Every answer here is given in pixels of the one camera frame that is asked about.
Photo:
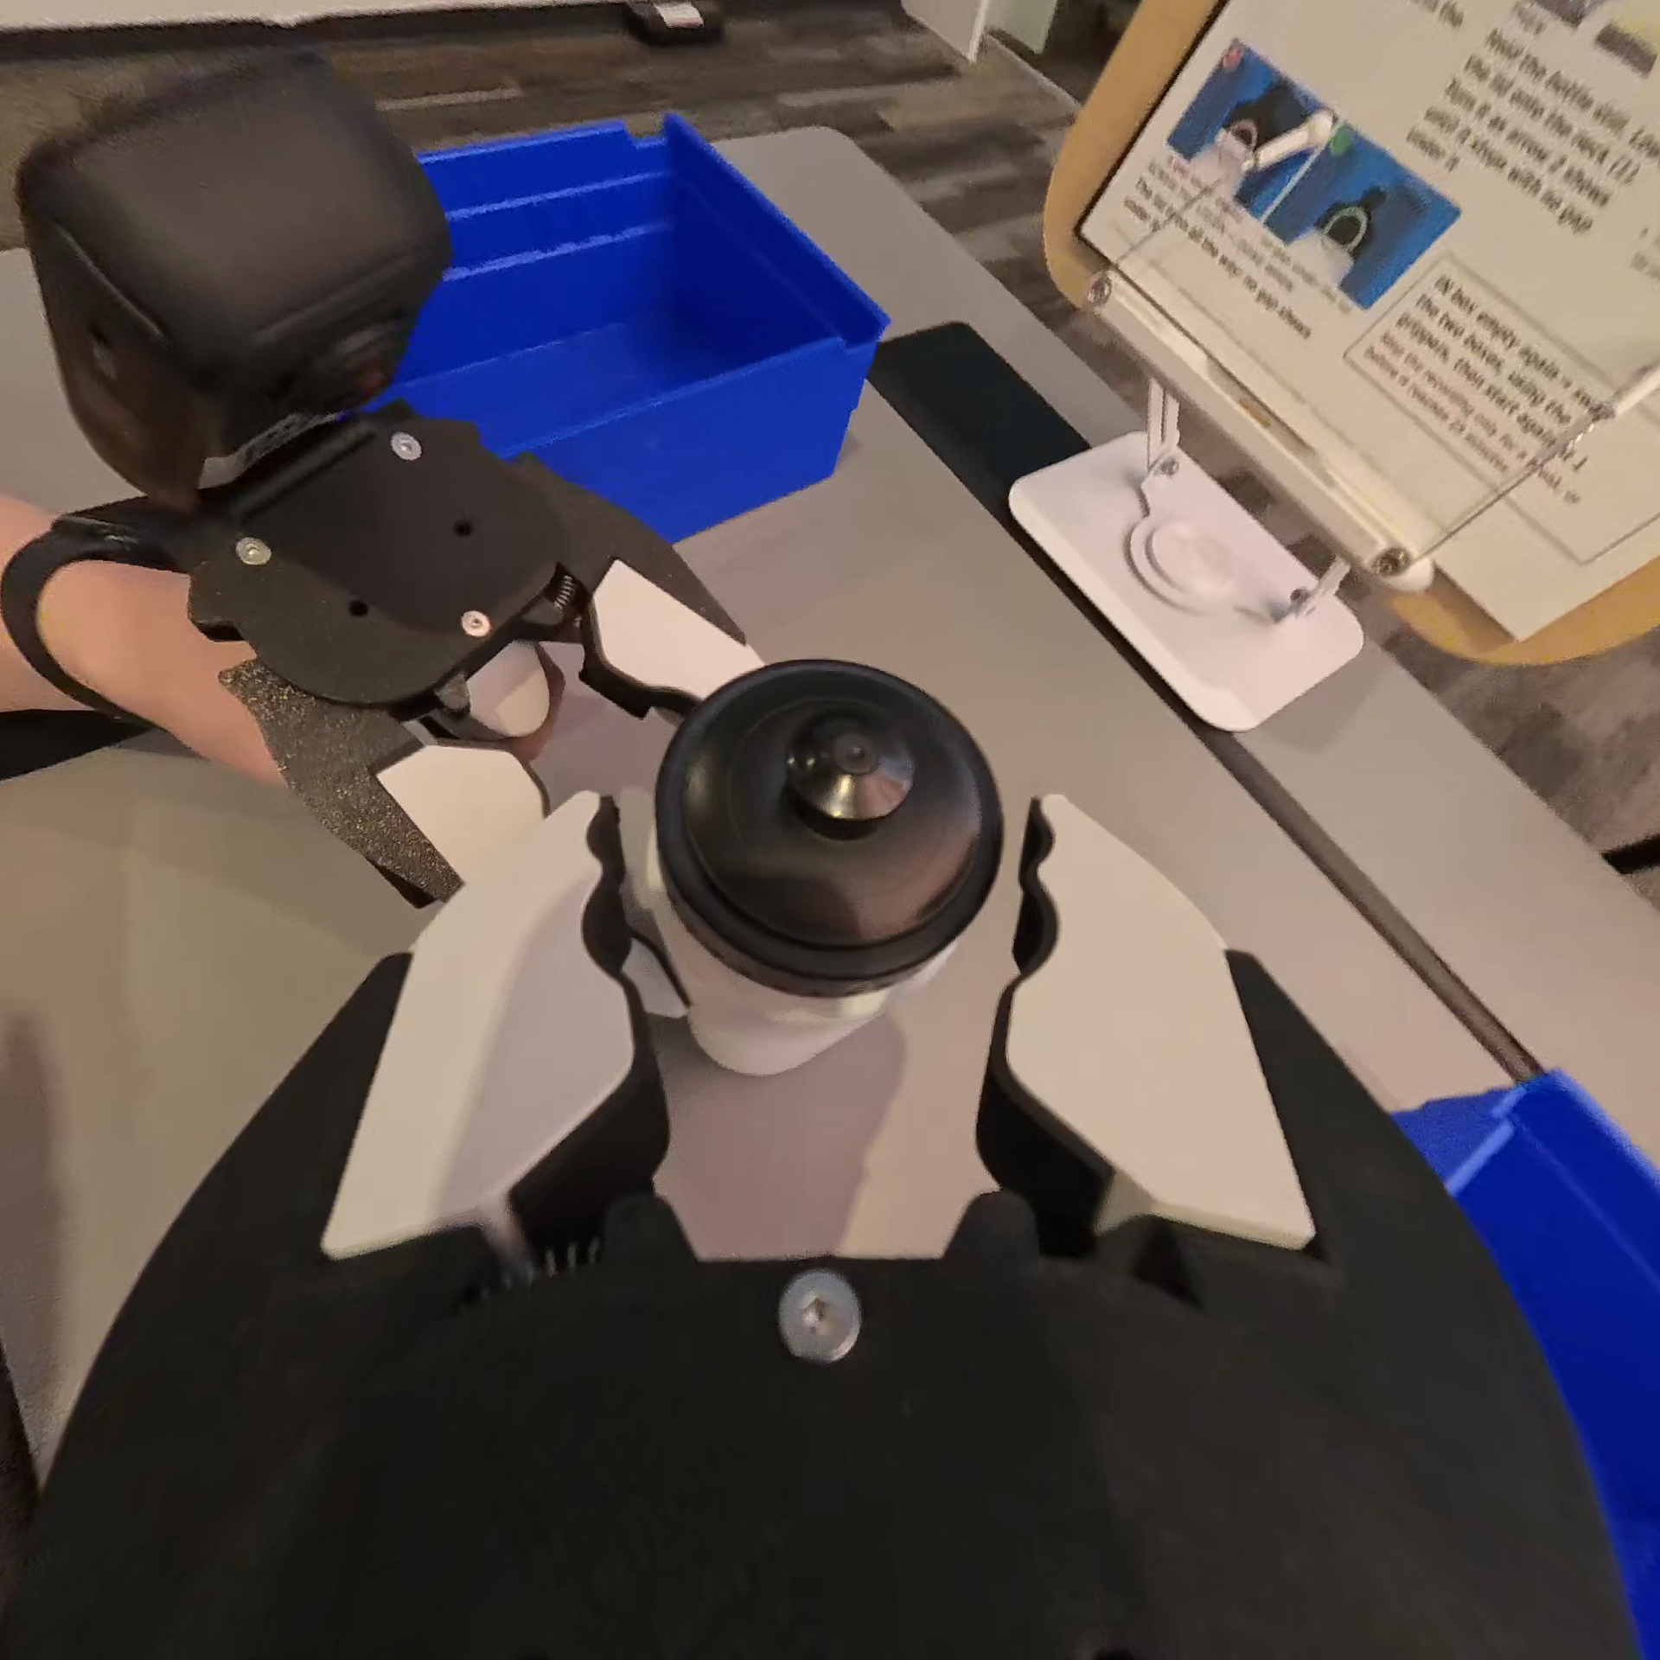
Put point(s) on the black bottle lid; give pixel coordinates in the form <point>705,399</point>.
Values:
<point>830,830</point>

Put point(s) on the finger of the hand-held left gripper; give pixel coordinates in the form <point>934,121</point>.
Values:
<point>472,804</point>
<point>667,634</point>

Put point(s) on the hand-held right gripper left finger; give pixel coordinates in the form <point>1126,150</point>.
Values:
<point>492,1049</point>

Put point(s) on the white plastic bottle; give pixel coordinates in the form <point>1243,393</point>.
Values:
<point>764,1024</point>

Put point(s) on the white stand base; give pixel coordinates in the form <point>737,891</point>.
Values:
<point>1245,660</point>

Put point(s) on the blue plastic bin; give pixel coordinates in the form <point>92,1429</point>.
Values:
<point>1555,1231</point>
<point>622,375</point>

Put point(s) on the printed instruction sheet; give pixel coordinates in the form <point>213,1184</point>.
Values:
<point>1490,259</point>

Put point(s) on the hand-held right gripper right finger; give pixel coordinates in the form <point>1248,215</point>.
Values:
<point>1154,1049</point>

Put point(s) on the person's left hand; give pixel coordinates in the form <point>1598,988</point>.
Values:
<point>142,648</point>

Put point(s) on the black device on floor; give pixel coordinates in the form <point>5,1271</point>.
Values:
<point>673,16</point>

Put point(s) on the black wrist band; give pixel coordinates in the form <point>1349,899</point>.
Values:
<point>19,622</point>

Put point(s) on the wooden document board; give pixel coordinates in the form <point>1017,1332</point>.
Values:
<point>1075,168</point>

